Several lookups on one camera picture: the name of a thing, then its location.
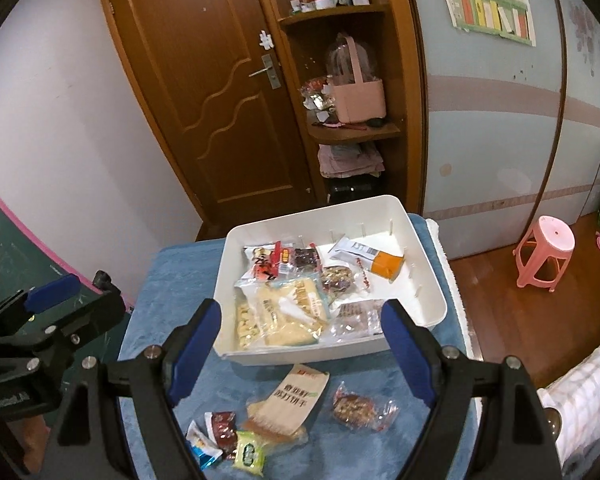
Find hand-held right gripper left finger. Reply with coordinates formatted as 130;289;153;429
42;298;223;480

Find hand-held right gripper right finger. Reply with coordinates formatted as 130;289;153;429
380;298;566;480

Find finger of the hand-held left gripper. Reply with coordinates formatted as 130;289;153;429
24;274;80;314
37;285;133;363

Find clear peanut puffs packet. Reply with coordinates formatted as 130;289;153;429
234;287;261;352

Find clear packet of brown bars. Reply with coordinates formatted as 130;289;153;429
330;299;388;343

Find white plastic bin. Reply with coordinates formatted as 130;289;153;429
212;195;449;367

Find orange and white packet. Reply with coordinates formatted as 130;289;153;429
326;238;406;282

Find clear packet of dates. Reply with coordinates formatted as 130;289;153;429
320;255;376;306

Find large clear cracker packet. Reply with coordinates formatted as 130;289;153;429
235;275;333;348

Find red and white snack packet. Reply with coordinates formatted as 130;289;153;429
243;244;281;283

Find clear packet with red label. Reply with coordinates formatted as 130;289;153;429
275;241;323;278

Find blue tablecloth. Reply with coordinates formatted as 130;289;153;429
115;212;483;480

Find clear mixed nuts packet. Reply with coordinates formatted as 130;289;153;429
330;381;400;432

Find small dark red packet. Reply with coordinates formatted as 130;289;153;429
203;410;238;461

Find blue snack packet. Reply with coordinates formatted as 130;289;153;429
185;420;223;471

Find beige cracker packet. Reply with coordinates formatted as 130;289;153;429
252;362;330;436

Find green snack packet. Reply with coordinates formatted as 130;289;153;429
231;430;267;478

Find yellow wafer packet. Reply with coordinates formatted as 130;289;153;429
242;400;311;448

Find brown wooden bedpost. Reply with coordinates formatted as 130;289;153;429
542;405;563;443

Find black box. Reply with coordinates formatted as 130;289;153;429
325;175;388;206

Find pink plastic stool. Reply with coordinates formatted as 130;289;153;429
512;215;576;291

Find checked bed blanket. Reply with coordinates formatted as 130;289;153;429
537;325;600;480

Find stack of folded clothes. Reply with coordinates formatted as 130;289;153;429
317;142;386;179

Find sliding door wardrobe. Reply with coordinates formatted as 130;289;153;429
400;0;600;261

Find brown wooden door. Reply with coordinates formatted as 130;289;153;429
96;0;326;226

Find pink basket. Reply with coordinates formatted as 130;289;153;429
328;35;386;125

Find pile of wrapped sweets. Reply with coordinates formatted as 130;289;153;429
300;76;338;126

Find wooden corner shelf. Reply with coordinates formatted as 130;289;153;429
257;0;426;216

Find green chalkboard with pink frame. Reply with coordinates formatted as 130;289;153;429
0;187;131;321

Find metal door handle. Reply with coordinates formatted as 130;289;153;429
248;54;282;90

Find wall poster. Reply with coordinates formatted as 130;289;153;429
432;0;538;47

